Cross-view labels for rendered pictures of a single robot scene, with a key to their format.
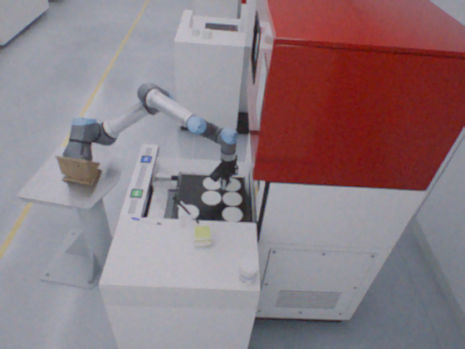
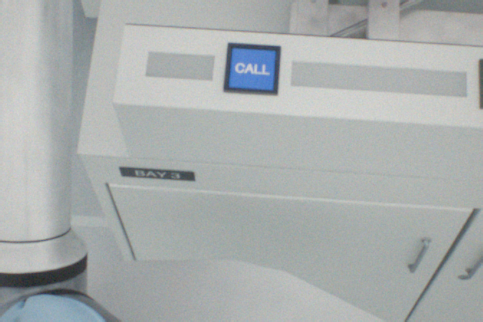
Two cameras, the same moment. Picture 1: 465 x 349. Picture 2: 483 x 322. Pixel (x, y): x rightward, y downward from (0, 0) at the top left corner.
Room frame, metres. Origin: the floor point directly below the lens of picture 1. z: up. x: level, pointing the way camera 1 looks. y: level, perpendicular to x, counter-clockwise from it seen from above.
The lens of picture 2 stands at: (1.41, 0.94, 1.82)
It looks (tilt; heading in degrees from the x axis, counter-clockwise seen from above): 67 degrees down; 280
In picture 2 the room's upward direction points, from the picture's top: 1 degrees counter-clockwise
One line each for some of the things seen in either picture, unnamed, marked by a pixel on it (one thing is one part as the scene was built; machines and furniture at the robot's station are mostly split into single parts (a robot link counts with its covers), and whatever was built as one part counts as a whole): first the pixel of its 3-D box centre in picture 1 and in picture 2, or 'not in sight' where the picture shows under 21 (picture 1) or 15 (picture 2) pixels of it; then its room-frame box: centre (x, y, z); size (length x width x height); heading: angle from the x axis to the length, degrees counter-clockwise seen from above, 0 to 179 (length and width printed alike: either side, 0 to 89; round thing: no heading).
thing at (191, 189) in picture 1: (211, 198); not in sight; (1.30, 0.10, 0.90); 0.34 x 0.34 x 0.01; 4
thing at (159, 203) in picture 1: (159, 202); (445, 47); (1.26, 0.36, 0.87); 0.36 x 0.08 x 0.03; 4
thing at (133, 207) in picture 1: (142, 186); (374, 109); (1.34, 0.47, 0.89); 0.55 x 0.09 x 0.14; 4
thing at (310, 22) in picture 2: (163, 177); (311, 25); (1.42, 0.37, 0.89); 0.08 x 0.03 x 0.03; 94
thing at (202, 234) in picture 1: (202, 237); not in sight; (0.96, 0.10, 1.00); 0.07 x 0.07 x 0.07; 13
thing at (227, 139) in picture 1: (228, 140); not in sight; (1.38, 0.04, 1.21); 0.09 x 0.08 x 0.11; 56
